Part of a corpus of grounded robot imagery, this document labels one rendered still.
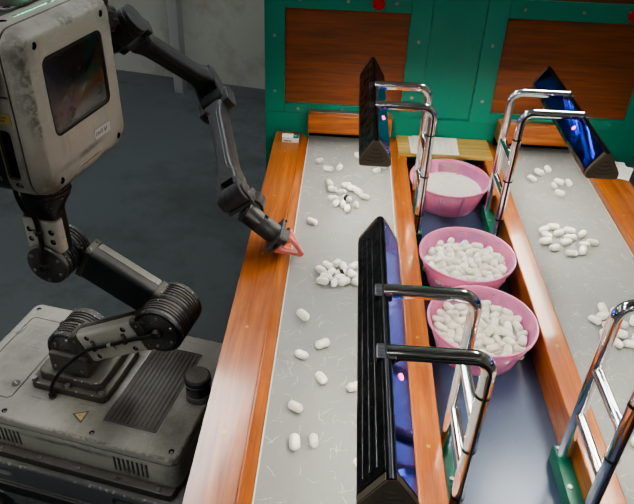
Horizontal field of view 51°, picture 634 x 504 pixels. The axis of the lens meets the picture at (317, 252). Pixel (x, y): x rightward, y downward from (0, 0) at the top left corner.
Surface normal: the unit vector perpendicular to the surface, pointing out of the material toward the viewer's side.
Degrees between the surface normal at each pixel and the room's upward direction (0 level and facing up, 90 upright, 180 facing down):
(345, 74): 90
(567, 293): 0
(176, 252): 0
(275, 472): 0
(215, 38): 90
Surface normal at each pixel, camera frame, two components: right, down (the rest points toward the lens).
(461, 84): -0.06, 0.57
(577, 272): 0.04, -0.82
